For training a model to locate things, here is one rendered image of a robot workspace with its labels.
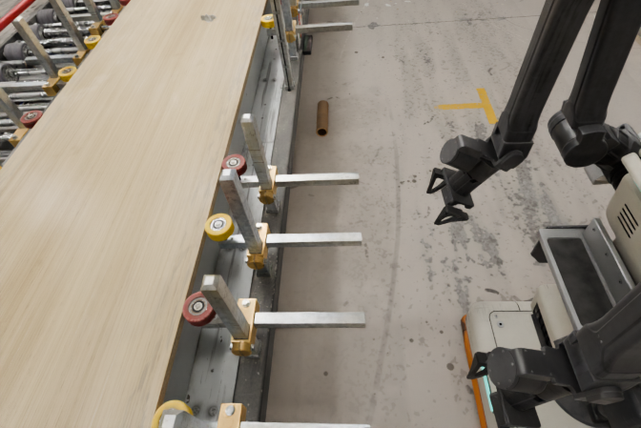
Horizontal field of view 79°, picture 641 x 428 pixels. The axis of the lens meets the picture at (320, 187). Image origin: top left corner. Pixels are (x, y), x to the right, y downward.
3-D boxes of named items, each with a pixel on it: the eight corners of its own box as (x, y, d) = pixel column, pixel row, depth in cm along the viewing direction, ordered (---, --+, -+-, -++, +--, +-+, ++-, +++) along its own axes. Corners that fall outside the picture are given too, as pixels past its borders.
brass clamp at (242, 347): (261, 306, 109) (258, 297, 105) (255, 356, 100) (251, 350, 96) (240, 306, 109) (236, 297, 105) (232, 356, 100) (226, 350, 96)
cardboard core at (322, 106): (328, 99, 282) (327, 127, 263) (328, 109, 288) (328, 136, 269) (317, 100, 283) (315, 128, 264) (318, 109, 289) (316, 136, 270)
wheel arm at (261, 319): (364, 316, 104) (364, 310, 101) (364, 330, 102) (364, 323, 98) (205, 317, 108) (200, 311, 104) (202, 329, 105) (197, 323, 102)
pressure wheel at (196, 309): (197, 342, 103) (182, 325, 94) (194, 315, 108) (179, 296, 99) (228, 331, 104) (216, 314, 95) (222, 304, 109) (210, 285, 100)
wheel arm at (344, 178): (359, 179, 137) (358, 171, 134) (359, 186, 135) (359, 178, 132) (237, 183, 141) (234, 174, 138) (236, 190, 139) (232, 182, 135)
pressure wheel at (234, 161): (237, 195, 135) (228, 173, 126) (225, 183, 139) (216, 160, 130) (257, 184, 138) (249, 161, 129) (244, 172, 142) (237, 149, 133)
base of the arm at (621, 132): (660, 164, 76) (630, 124, 84) (638, 148, 73) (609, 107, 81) (613, 189, 82) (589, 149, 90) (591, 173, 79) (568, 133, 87)
